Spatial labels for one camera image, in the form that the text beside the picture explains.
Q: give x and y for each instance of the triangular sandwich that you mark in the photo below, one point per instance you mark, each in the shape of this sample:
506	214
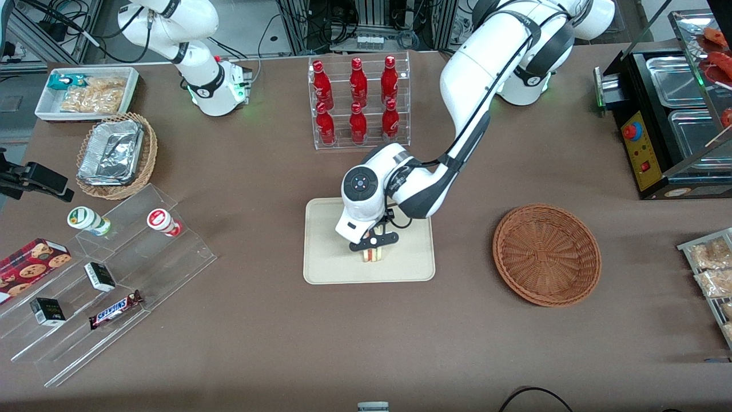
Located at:
373	256

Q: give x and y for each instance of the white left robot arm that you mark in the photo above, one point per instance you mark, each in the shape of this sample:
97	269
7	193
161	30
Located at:
492	68

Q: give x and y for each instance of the beige plastic tray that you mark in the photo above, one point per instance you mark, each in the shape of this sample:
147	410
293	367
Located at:
326	257

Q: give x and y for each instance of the round brown wicker basket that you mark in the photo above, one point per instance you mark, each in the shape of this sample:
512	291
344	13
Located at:
546	254

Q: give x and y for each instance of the oval light wicker basket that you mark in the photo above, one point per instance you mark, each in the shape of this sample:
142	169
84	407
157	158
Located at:
147	154

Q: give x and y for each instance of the tray of packaged snacks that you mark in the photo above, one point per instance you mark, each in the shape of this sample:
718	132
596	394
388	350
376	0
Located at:
712	306

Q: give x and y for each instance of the clear acrylic bottle rack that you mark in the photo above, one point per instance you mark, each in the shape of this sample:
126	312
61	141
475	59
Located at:
360	143

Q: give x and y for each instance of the red cola bottle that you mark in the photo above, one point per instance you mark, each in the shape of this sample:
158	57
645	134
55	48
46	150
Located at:
358	126
389	81
358	83
390	123
322	86
326	127

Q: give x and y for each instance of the grey device at table edge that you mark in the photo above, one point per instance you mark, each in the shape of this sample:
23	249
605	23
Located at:
373	407

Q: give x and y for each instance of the white power strip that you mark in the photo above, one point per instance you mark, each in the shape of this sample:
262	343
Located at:
370	41

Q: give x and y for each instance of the clear acrylic tiered shelf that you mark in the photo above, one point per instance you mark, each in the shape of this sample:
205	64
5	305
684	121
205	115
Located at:
171	269

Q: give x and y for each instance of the red lid yogurt cup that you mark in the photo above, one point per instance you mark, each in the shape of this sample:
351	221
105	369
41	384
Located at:
161	221

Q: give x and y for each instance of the Snickers chocolate bar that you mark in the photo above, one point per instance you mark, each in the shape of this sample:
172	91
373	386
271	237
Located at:
114	309

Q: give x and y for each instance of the stacked aluminium foil containers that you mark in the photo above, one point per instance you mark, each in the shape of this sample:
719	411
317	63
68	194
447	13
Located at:
111	151

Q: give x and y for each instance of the small black carton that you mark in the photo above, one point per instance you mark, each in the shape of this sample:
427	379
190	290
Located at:
48	312
100	276

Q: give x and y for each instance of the green lid yogurt cup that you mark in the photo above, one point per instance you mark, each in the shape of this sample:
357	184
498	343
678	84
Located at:
86	219

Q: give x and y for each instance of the red emergency stop button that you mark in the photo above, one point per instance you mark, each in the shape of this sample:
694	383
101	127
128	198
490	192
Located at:
632	131

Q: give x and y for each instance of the black food warmer cabinet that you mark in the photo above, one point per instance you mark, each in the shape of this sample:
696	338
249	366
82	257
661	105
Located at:
643	154

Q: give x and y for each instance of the clear bag of chips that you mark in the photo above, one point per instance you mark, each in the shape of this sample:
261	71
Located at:
94	98

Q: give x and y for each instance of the red cookie box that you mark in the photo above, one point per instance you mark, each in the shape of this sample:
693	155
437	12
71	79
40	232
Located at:
31	266

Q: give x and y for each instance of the teal snack packet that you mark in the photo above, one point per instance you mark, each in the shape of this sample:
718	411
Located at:
63	82

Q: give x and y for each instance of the white rectangular snack bin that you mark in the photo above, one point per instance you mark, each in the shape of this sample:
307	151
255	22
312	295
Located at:
48	106

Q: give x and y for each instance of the clear bag of pastry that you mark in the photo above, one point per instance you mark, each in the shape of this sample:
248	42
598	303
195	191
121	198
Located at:
712	254
717	283

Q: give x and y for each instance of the steel warmer pan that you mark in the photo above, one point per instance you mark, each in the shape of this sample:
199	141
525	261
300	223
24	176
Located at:
695	137
675	80

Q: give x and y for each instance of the red fried food piece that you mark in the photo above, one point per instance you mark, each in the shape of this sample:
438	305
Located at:
721	63

